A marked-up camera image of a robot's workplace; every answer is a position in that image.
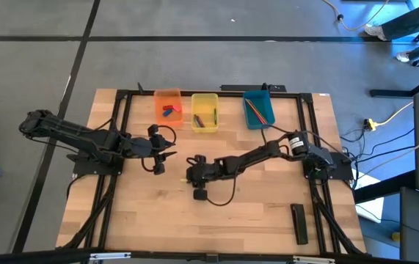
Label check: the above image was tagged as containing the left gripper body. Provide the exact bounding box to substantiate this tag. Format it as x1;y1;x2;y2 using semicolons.
130;124;167;176

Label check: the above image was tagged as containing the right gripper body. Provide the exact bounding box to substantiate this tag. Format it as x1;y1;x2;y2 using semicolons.
193;153;222;202

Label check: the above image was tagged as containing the orange translucent bin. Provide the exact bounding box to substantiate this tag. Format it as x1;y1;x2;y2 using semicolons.
153;87;184;128

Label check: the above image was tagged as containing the yellow translucent bin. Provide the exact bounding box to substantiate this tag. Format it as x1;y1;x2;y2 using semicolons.
190;92;220;133

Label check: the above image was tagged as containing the teal plastic bin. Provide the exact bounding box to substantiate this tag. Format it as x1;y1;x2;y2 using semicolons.
242;89;277;131

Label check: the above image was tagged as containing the flat black bar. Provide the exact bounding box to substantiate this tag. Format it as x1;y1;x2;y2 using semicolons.
219;83;288;93

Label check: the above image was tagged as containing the flat black rectangular box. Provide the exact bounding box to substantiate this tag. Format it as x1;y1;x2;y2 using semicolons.
290;203;310;246

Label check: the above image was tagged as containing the black rig beam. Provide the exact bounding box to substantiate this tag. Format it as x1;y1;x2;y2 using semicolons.
0;248;419;264

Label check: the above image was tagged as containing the white paper sheet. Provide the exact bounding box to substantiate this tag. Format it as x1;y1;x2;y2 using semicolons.
354;172;385;224

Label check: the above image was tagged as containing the yellow plug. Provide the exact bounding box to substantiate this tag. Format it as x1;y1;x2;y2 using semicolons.
362;117;379;132

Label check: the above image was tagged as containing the black desk leg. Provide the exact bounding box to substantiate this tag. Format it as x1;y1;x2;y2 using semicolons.
354;170;418;205
369;67;419;98

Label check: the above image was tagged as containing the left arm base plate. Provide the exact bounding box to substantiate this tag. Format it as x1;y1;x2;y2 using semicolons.
66;152;125;176

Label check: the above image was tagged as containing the black aluminium table frame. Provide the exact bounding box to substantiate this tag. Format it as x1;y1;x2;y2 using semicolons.
57;89;368;257

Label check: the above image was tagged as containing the silver bracket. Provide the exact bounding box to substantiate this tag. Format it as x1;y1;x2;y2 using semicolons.
89;252;132;262
292;255;337;264

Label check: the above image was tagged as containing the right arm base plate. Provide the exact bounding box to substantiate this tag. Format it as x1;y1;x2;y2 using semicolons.
303;152;354;181

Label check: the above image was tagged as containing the grey floor cable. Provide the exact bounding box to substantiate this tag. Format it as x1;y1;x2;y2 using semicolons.
355;128;419;180

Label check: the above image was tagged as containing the yellow floor cable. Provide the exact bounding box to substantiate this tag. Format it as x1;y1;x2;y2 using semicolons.
374;83;419;128

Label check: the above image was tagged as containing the cream floor cable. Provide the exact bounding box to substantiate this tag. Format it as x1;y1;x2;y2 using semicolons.
321;0;392;32

